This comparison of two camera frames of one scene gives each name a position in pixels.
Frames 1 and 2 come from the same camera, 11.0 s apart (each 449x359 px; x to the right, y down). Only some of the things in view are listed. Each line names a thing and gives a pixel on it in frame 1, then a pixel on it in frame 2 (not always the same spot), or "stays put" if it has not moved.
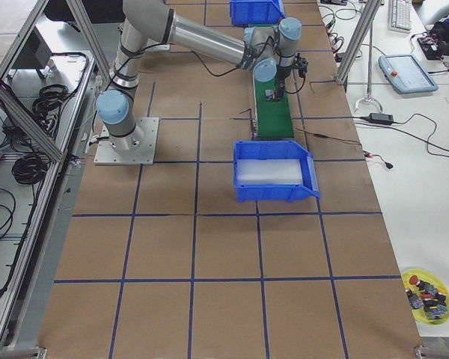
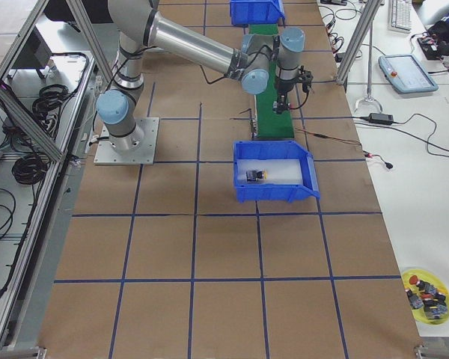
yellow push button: (269, 94) → (254, 175)
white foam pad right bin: (269, 172) stays put
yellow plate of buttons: (429, 298) stays put
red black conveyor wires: (369, 155) stays put
